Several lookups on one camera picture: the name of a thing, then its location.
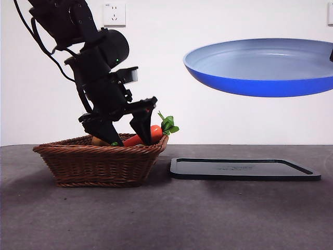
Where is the orange carrot with green leaves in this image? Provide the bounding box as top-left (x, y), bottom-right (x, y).
top-left (122, 111), bottom-right (180, 147)

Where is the brown wicker basket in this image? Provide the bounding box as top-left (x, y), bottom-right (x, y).
top-left (32, 133), bottom-right (169, 188)

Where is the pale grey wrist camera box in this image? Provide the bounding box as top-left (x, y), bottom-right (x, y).
top-left (114, 66), bottom-right (139, 85)

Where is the black flat tray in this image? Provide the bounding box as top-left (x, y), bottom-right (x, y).
top-left (169, 157), bottom-right (322, 182)

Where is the yellow-brown potato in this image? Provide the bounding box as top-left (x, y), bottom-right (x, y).
top-left (91, 135), bottom-right (111, 146)

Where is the blue round plate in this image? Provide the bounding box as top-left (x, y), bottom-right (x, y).
top-left (183, 38), bottom-right (333, 98)

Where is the white wall socket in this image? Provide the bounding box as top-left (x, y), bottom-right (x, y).
top-left (103, 3), bottom-right (126, 28)

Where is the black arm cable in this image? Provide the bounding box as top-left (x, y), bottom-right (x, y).
top-left (12, 0), bottom-right (79, 82)

